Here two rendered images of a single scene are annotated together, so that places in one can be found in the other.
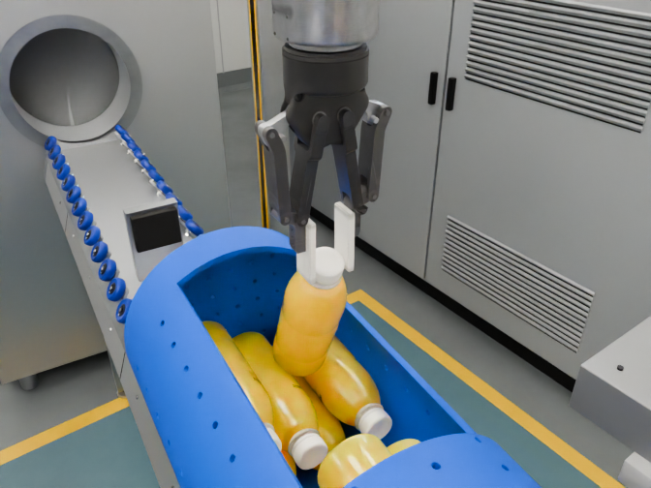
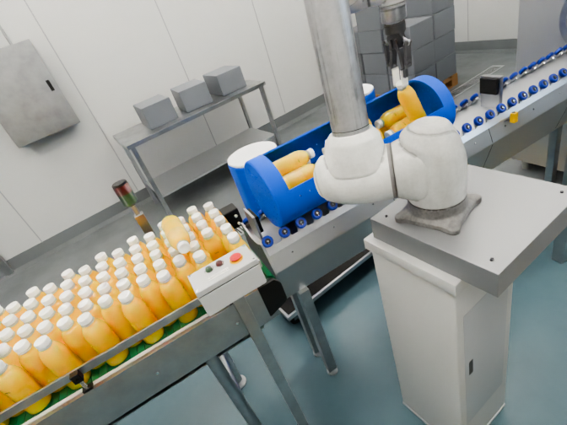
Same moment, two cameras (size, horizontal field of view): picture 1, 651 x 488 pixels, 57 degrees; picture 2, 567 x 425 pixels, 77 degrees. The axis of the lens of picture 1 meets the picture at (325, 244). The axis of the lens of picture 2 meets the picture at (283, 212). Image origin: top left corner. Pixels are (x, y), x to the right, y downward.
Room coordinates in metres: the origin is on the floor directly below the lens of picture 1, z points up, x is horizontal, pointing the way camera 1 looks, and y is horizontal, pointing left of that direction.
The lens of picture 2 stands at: (0.21, -1.47, 1.74)
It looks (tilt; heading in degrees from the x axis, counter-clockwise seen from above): 32 degrees down; 102
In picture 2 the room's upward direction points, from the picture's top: 20 degrees counter-clockwise
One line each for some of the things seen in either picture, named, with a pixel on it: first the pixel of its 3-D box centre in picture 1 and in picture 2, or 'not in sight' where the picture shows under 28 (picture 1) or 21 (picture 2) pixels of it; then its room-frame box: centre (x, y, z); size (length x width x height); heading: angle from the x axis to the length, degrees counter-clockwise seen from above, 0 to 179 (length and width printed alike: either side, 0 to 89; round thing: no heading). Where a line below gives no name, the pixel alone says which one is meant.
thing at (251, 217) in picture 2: not in sight; (255, 224); (-0.15, -0.32, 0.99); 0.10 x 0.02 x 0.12; 119
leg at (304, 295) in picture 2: not in sight; (318, 333); (-0.06, -0.35, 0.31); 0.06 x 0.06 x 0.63; 29
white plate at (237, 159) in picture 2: not in sight; (251, 153); (-0.21, 0.30, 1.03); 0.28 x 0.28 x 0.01
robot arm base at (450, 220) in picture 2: not in sight; (440, 198); (0.47, -0.58, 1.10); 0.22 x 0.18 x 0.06; 48
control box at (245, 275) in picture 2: not in sight; (227, 278); (-0.19, -0.67, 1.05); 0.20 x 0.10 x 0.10; 29
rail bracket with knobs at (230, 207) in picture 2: not in sight; (232, 218); (-0.29, -0.17, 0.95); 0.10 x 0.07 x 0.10; 119
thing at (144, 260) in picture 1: (157, 241); (490, 92); (1.01, 0.33, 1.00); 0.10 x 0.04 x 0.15; 119
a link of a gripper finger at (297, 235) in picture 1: (289, 229); not in sight; (0.50, 0.04, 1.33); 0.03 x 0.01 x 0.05; 119
